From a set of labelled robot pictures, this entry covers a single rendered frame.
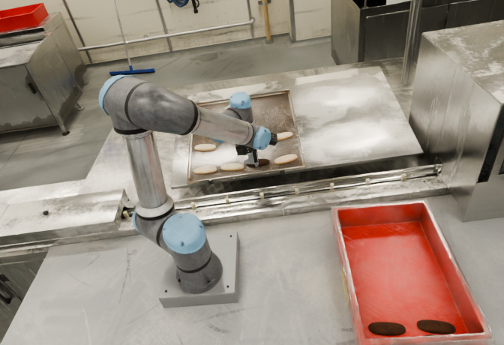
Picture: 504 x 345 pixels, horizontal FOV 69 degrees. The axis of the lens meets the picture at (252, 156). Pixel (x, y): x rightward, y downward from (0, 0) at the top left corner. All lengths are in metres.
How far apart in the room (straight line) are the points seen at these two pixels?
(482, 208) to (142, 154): 1.12
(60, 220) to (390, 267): 1.22
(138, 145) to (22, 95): 3.05
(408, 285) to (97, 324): 0.99
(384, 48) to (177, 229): 2.41
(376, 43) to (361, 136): 1.54
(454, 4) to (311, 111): 1.75
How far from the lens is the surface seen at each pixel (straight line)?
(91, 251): 1.59
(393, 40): 3.13
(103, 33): 5.32
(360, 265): 1.31
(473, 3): 3.30
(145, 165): 1.06
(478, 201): 1.43
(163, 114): 0.89
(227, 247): 1.31
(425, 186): 1.53
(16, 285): 2.00
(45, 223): 1.66
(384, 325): 1.20
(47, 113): 4.04
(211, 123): 0.99
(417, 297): 1.27
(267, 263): 1.32
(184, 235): 1.08
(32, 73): 3.86
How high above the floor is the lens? 1.90
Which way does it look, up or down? 39 degrees down
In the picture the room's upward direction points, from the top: 10 degrees counter-clockwise
